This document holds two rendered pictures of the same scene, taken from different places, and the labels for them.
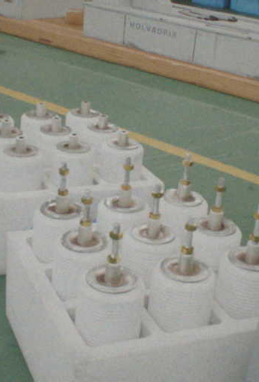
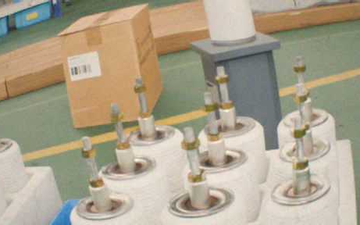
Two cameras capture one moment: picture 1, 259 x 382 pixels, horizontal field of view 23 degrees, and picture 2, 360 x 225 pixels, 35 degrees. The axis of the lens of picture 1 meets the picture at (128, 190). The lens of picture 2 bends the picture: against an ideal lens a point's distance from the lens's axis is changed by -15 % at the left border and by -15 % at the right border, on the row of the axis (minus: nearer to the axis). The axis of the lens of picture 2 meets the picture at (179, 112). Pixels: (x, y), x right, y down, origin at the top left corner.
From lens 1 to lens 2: 77 cm
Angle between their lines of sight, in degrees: 47
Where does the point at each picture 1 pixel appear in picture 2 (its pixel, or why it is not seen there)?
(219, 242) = (258, 132)
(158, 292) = not seen: hidden behind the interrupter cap
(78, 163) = not seen: outside the picture
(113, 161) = (6, 167)
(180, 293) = (332, 164)
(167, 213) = (160, 155)
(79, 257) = (233, 211)
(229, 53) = not seen: outside the picture
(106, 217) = (137, 189)
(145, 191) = (45, 183)
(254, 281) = (331, 128)
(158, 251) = (253, 165)
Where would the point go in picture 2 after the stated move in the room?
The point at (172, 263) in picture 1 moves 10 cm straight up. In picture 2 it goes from (293, 155) to (284, 78)
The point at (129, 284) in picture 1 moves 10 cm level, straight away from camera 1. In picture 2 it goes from (319, 179) to (251, 173)
